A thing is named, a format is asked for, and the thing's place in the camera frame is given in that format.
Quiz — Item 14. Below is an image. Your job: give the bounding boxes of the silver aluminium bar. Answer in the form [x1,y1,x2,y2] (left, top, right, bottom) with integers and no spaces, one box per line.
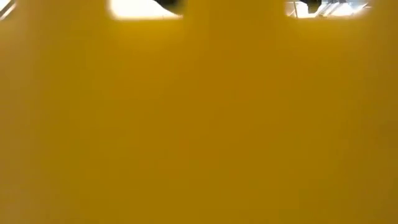
[317,1,368,17]

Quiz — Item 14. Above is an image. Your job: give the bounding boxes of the black metal table frame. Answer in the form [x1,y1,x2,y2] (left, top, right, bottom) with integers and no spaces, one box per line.
[0,0,16,21]

